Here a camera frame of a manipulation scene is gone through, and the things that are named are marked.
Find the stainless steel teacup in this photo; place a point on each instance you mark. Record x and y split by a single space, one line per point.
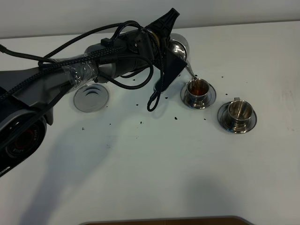
197 91
240 111

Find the brown wooden board edge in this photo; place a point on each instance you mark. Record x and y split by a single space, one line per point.
182 221

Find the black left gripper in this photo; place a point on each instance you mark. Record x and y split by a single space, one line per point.
165 60

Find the stainless steel teapot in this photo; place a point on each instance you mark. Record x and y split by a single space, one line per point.
180 47

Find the left steel cup saucer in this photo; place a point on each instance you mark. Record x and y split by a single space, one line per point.
209 100

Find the right steel cup saucer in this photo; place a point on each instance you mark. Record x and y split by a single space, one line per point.
227 124

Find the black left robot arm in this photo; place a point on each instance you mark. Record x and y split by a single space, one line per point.
127 59

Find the left stainless steel teacup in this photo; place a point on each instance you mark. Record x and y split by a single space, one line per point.
197 91

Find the round steel teapot saucer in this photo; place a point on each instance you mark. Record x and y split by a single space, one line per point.
91 98

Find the steel cup saucer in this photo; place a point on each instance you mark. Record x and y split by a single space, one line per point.
227 124
209 100

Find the right stainless steel teacup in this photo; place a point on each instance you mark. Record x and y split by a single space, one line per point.
240 111

